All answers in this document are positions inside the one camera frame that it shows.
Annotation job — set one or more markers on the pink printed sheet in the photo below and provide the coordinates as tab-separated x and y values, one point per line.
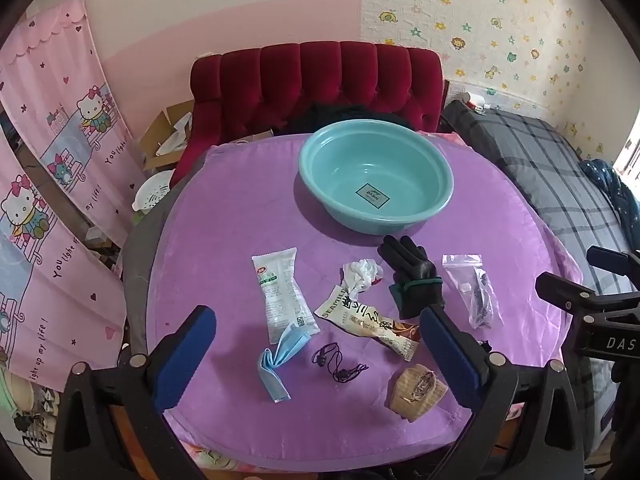
215	457

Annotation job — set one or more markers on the patterned fabric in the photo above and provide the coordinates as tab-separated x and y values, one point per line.
22	422

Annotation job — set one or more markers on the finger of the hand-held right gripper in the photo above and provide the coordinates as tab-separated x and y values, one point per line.
565	292
612	259

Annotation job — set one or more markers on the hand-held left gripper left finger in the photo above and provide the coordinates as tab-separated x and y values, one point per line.
185	355

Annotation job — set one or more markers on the dark blue starry cloth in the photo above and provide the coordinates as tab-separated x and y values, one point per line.
610	185

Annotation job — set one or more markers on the white colander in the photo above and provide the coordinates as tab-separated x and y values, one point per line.
152	192

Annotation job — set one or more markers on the cardboard box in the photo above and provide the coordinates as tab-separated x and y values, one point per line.
160	130

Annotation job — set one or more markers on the cream snack packet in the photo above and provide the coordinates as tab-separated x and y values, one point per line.
360	320

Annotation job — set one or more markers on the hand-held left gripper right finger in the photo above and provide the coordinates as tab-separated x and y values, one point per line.
450	355

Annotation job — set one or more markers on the small white container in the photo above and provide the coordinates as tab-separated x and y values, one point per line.
475	101

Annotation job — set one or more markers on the purple quilted cloth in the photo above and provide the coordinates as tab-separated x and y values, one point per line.
225	220

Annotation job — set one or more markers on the red velvet sofa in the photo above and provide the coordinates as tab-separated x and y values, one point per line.
325	80

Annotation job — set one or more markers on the black gloves pair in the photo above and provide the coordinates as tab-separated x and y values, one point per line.
415	280

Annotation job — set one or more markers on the white tissue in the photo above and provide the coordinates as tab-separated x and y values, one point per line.
360	272

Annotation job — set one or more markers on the clear zip bag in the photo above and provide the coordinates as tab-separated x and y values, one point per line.
480	295

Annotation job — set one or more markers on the black earphones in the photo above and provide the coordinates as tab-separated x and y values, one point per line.
344	374

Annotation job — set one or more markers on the white green wipe packet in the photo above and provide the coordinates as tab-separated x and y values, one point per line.
277	290

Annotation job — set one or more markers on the teal plastic basin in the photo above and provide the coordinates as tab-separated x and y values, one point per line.
375	175

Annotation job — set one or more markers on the blue face mask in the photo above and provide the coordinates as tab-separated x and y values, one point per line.
280	360

